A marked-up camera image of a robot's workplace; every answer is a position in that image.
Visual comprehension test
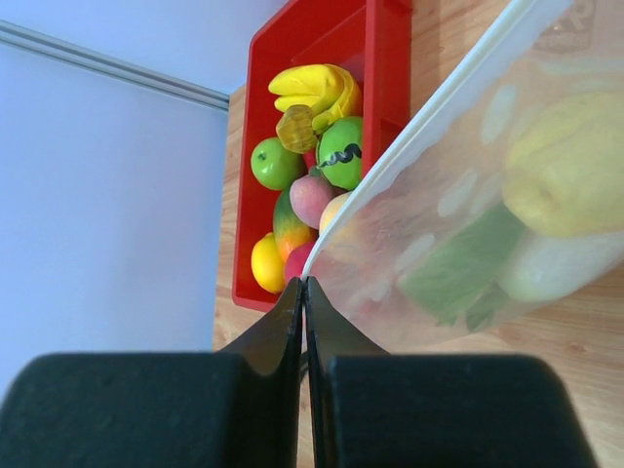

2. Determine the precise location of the yellow orange peach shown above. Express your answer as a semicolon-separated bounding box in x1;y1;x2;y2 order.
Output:
319;192;351;235

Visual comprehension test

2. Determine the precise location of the pink peach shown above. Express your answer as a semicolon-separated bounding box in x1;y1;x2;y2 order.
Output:
290;175;341;229

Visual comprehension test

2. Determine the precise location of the left aluminium frame post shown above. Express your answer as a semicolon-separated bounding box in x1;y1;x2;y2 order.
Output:
1;20;230;112

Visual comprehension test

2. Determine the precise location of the yellow lemon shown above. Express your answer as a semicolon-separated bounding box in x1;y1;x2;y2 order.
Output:
251;232;286;294

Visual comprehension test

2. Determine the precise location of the polka dot zip bag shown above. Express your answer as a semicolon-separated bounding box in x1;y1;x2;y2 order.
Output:
304;1;623;347

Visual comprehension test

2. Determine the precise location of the small green watermelon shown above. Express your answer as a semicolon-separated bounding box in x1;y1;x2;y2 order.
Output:
309;116;363;191

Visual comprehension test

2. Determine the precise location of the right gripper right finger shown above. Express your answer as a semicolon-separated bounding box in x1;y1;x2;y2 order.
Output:
304;278;597;467

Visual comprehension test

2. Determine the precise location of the red pomegranate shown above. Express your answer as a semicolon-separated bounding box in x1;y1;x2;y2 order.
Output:
285;242;315;283

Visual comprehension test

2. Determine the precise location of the white radish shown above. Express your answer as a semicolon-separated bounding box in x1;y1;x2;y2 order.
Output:
497;232;623;303

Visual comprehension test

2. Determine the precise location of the green leafy vegetable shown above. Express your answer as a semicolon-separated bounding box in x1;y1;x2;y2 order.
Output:
398;203;526;332

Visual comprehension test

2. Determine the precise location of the red plastic bin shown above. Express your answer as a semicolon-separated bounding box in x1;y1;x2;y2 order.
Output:
231;0;413;313

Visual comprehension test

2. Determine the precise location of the yellow pear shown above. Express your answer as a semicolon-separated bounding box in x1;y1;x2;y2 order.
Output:
502;92;623;238

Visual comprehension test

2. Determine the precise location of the green orange mango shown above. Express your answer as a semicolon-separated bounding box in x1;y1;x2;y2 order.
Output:
272;188;318;262

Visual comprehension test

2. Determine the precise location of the yellow banana bunch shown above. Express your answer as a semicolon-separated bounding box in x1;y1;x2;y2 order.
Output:
268;64;363;135

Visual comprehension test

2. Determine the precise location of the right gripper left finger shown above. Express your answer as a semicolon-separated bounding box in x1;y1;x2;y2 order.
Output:
1;280;302;467

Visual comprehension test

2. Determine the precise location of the green apple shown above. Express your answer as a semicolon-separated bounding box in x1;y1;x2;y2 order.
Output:
251;136;307;191

